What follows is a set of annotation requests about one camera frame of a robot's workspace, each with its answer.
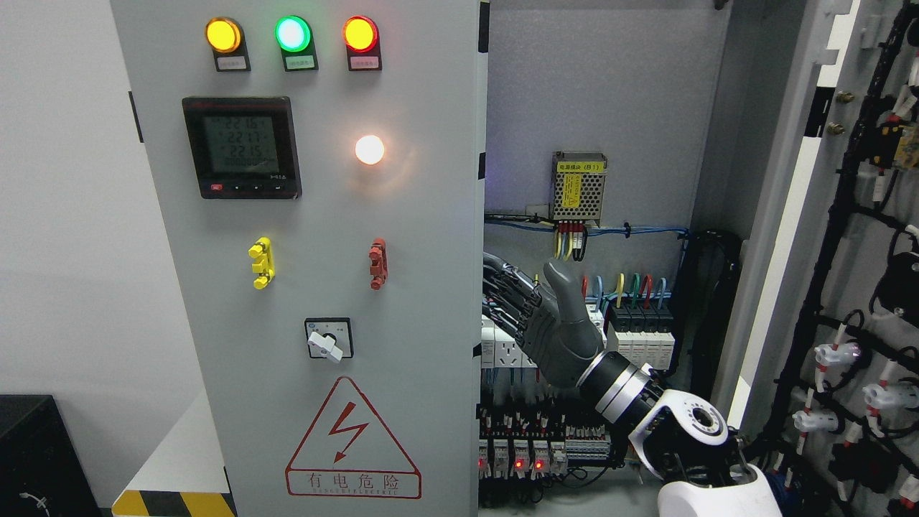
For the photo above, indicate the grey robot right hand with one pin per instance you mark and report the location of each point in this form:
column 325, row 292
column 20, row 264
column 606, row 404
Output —
column 548, row 320

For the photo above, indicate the grey cabinet door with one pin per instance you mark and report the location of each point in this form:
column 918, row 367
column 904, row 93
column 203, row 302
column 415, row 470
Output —
column 802, row 85
column 413, row 340

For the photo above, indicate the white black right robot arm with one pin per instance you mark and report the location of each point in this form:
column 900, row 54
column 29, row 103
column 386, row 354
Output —
column 682, row 439

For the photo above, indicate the red indicator lamp left door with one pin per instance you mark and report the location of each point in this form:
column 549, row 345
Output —
column 362, row 42

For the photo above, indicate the green indicator lamp left door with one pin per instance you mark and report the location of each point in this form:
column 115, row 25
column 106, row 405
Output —
column 296, row 43

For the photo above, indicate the yellow indicator lamp left door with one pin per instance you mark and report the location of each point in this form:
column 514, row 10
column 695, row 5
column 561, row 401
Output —
column 228, row 45

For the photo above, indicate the white socket breaker row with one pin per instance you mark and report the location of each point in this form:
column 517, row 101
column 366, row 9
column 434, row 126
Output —
column 499, row 349

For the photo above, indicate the black surge protector block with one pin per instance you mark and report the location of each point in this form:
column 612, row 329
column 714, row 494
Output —
column 642, row 335

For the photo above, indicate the lower relay terminal row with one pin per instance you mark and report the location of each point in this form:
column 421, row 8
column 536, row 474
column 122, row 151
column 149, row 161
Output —
column 541, row 442

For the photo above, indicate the metal mesh power supply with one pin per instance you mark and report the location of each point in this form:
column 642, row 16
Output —
column 578, row 185

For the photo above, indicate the red terminal socket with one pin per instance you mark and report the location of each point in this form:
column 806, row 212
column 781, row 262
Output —
column 378, row 264

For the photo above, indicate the red electric hazard sticker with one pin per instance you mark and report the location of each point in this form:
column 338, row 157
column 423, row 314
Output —
column 348, row 451

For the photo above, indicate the white indicator lamp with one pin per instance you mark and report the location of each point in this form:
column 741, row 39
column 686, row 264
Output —
column 369, row 149

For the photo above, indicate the yellow terminal socket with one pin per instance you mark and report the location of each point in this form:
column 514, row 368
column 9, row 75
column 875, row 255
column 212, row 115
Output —
column 262, row 266

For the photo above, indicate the black digital power meter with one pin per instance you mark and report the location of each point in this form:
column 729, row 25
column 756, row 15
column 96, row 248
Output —
column 243, row 147

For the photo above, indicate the black box lower left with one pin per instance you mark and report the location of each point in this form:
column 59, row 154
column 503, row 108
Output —
column 40, row 471

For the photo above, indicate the white rotary selector switch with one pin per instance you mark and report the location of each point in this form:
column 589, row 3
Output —
column 329, row 338

